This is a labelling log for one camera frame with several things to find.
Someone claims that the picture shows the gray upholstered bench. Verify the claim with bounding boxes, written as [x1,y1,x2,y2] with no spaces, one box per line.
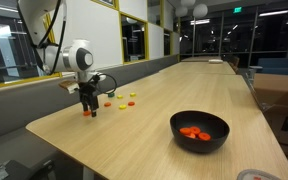
[0,54,180,180]

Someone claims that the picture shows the white round pendant lamp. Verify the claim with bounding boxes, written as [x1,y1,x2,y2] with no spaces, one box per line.
[192,3,208,19]
[174,5,188,18]
[179,0,196,7]

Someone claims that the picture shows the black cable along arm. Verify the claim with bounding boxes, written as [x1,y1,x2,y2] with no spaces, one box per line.
[16,0,67,76]

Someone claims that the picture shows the black bowl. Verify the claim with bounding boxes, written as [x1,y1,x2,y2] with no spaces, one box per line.
[169,110,231,154]

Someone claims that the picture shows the brown wooden chair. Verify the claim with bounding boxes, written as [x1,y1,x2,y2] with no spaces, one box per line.
[228,54,241,73]

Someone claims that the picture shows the large orange ring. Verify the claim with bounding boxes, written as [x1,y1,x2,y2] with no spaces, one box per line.
[179,127,192,136]
[189,126,202,135]

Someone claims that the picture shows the black looping gripper cable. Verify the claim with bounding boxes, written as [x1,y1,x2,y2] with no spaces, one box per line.
[90,73,118,95]

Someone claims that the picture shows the open brown cardboard box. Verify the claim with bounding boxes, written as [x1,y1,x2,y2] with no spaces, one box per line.
[250,72,288,168]

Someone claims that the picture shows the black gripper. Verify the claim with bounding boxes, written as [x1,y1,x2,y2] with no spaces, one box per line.
[78,80,101,118]

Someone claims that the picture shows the light wooden table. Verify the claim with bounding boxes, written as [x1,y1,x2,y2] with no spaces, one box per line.
[180,55,223,63]
[157,60,237,76]

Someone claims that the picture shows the black equipment case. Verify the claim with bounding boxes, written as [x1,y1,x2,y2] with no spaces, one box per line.
[0,159,57,180]

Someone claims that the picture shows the long ceiling light strip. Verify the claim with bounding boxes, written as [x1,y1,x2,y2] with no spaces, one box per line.
[258,8,288,17]

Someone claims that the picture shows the blue sofa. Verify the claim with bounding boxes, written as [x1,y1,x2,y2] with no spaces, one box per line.
[257,56,288,80]

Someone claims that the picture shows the yellow framed glass window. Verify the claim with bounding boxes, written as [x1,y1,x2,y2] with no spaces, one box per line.
[0,0,63,93]
[118,11,149,64]

